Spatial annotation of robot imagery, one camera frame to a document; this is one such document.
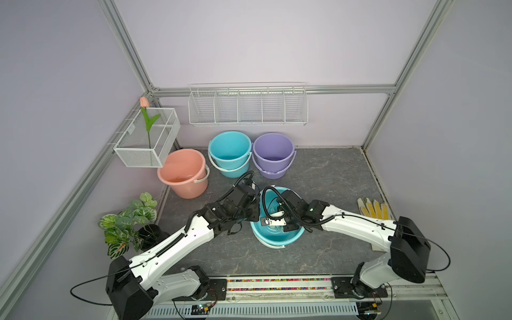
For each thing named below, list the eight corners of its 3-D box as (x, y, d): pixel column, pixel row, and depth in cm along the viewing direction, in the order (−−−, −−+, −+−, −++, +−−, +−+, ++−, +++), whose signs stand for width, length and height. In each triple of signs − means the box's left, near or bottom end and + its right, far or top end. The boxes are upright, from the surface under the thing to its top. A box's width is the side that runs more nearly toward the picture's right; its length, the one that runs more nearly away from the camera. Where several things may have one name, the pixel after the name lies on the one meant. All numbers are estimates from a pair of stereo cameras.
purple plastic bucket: (253, 183, 107) (251, 162, 93) (254, 155, 120) (253, 133, 106) (292, 183, 107) (297, 162, 93) (289, 155, 120) (293, 132, 106)
